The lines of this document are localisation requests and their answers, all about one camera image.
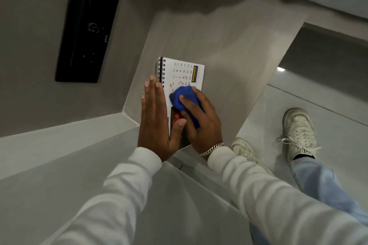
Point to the person's left hand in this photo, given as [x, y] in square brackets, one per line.
[153, 130]

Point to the person's right hand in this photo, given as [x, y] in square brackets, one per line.
[207, 130]

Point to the person's left middle finger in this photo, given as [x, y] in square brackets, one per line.
[153, 95]

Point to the person's left thumb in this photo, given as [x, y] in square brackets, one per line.
[178, 127]

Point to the person's right thumb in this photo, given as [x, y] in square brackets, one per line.
[186, 121]

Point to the person's left little finger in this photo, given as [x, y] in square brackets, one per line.
[142, 107]

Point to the blue cleaning cloth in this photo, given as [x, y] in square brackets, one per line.
[179, 104]

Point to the white spiral desk calendar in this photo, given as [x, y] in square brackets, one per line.
[184, 72]

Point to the person's right forearm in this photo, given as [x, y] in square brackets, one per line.
[276, 204]

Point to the person's left forearm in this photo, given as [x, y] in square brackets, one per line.
[115, 201]

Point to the white sneaker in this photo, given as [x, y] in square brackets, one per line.
[247, 150]
[299, 132]

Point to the black sock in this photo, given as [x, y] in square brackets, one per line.
[305, 154]

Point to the light blue jeans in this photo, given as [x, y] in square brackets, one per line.
[325, 184]

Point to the black wall control panel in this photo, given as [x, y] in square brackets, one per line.
[86, 46]

